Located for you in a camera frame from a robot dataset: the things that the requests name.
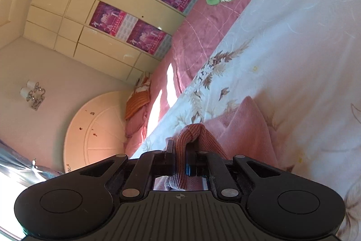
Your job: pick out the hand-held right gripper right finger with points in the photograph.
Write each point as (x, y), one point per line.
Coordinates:
(191, 160)

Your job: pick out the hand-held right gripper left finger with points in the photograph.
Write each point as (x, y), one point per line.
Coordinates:
(170, 157)

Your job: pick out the pink long-sleeve sweater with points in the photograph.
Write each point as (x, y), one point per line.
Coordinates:
(242, 128)

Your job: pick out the orange striped pillow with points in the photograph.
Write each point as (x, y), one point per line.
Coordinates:
(136, 101)

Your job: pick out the cream round headboard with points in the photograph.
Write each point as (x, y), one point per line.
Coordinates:
(96, 131)

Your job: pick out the pink checked blanket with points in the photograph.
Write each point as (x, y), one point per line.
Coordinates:
(203, 29)

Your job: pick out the chrome curtain hook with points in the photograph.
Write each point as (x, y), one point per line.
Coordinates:
(34, 163)

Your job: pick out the grey curtain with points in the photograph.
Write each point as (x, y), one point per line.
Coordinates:
(25, 162)

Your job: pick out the cream panelled wardrobe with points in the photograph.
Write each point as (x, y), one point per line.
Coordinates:
(84, 3)

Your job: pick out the chrome wall lamp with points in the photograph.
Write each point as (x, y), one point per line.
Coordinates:
(33, 94)

